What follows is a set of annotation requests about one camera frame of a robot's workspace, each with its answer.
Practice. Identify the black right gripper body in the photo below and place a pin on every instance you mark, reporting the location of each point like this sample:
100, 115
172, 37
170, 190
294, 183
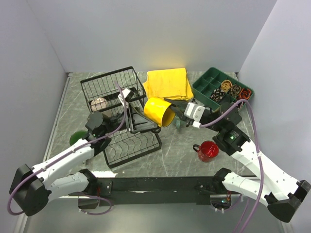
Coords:
208, 118

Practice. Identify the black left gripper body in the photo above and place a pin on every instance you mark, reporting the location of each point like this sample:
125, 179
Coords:
115, 121

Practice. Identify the grey-green ceramic mug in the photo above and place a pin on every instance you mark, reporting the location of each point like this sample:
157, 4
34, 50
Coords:
179, 123

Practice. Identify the yellow mug black handle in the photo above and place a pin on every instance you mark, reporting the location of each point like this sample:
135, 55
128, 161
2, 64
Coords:
159, 111

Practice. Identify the pink iridescent mug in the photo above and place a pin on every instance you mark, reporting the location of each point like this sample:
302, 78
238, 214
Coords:
98, 104

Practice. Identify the red mug black handle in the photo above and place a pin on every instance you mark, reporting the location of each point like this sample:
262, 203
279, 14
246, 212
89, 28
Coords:
206, 151

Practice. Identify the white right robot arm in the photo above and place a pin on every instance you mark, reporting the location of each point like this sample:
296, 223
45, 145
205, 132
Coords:
281, 193

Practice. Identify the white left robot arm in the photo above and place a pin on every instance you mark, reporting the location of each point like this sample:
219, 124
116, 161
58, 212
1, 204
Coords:
34, 187

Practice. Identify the black floral rolled tie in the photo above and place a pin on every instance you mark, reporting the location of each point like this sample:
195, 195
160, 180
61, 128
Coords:
217, 95

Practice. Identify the folded yellow cloth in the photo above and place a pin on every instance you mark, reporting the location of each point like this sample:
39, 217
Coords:
168, 83

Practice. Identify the dark green cup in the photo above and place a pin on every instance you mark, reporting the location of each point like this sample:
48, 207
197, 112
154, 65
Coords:
78, 138

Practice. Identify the yellow rolled tie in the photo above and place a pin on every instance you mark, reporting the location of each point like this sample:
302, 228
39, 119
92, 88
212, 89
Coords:
226, 85

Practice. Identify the green divided organizer tray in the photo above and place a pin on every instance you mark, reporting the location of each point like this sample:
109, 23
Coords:
211, 80

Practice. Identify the dark patterned rolled tie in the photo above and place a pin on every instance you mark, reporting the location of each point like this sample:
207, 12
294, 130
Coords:
235, 90

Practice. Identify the orange black rolled tie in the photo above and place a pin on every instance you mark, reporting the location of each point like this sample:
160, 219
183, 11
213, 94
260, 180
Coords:
245, 94

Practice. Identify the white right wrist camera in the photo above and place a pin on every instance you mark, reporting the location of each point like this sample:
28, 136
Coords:
194, 112

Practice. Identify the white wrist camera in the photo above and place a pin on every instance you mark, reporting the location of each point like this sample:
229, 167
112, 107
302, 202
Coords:
129, 93
194, 112

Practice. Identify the black wire dish rack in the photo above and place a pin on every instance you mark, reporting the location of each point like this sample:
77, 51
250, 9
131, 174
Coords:
119, 146

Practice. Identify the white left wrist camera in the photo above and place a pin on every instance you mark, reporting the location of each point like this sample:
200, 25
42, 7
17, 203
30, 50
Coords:
129, 93

